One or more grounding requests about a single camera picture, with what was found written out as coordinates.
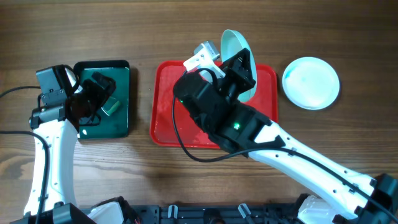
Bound green yellow scrub sponge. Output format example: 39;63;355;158
101;96;121;116

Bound light blue plate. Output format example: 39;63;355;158
220;29;258;103

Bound black mounting rail base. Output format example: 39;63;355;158
132;203;301;224

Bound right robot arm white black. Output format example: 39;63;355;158
173;49;397;223

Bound black water tray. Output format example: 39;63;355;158
73;60;131;140

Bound red serving tray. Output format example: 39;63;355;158
150;60;279;149

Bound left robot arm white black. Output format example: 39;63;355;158
18;67;117;223

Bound white plate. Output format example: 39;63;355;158
282;57;340;110

